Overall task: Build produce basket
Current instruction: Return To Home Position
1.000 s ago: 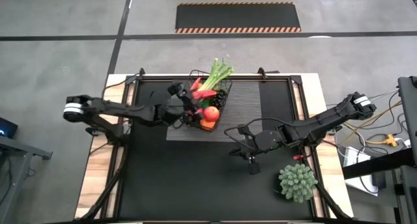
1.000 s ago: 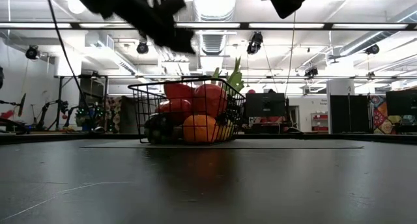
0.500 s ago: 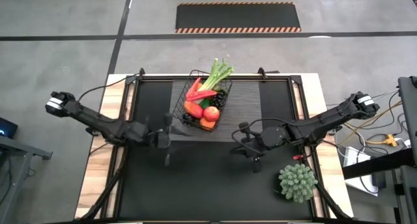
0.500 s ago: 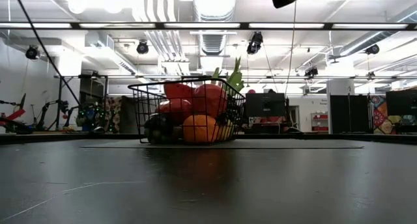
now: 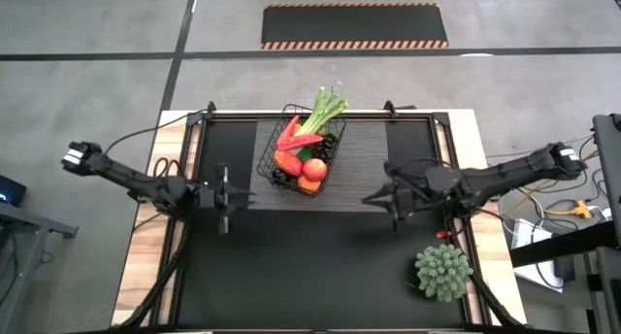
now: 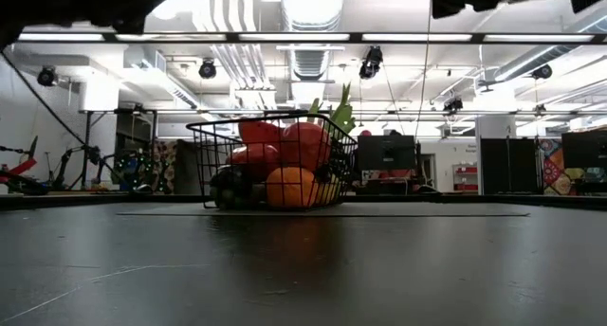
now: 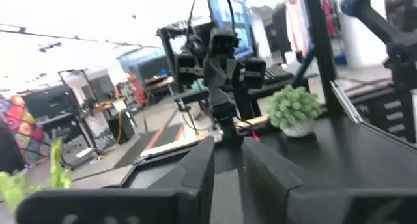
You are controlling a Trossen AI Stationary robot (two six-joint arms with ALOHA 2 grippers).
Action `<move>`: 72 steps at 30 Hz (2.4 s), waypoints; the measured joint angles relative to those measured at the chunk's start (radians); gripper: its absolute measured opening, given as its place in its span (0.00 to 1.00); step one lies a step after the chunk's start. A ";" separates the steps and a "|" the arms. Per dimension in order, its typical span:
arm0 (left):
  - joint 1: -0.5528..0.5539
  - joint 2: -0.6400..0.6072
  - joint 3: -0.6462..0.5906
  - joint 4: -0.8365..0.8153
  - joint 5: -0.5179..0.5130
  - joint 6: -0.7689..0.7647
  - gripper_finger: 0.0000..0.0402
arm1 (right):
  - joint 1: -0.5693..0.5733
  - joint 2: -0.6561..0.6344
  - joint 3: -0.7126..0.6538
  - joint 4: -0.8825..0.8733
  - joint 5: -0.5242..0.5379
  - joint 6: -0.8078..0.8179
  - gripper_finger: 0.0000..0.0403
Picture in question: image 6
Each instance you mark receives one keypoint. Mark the green leek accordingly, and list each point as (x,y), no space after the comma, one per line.
(343,115)

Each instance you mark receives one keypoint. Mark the red mango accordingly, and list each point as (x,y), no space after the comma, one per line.
(253,160)

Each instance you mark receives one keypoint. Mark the red tomato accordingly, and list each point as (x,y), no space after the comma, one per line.
(308,146)

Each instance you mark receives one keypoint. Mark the dark purple eggplant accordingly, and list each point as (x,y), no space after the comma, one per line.
(234,188)

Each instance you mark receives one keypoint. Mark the round orange fruit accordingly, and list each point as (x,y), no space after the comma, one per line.
(290,188)

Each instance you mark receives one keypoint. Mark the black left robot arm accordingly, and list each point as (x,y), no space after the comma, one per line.
(38,4)

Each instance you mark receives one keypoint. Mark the black background robot arm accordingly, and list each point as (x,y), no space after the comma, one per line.
(90,155)

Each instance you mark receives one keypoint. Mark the black overhead light bar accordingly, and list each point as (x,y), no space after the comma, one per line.
(476,37)

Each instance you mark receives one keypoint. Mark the black ceiling spotlight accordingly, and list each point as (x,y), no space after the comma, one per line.
(207,69)
(453,104)
(371,63)
(541,71)
(46,76)

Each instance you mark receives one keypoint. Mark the black metal rack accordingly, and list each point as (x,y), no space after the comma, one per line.
(87,141)

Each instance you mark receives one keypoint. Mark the person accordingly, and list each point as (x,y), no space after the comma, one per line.
(365,132)

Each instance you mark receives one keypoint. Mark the black monitor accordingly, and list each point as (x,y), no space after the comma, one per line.
(386,153)

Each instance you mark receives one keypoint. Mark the patterned hanging cloth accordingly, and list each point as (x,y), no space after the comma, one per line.
(165,167)

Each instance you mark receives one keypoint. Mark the grey hanging cloth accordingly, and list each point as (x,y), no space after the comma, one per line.
(187,167)

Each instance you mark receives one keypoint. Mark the black tall cabinet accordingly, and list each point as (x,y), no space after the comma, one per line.
(509,165)

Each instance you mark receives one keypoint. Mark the white shelf red bins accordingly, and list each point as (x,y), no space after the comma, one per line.
(465,176)

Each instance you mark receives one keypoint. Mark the red and black device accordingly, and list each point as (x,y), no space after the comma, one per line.
(21,167)

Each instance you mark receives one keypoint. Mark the colourful patterned panel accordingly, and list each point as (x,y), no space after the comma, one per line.
(555,169)

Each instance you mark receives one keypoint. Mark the black table mat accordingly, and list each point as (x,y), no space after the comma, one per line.
(303,278)

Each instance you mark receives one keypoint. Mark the silver ventilation duct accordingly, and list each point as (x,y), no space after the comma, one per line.
(310,60)

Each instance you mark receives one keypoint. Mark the black wall panel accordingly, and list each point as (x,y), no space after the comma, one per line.
(585,148)

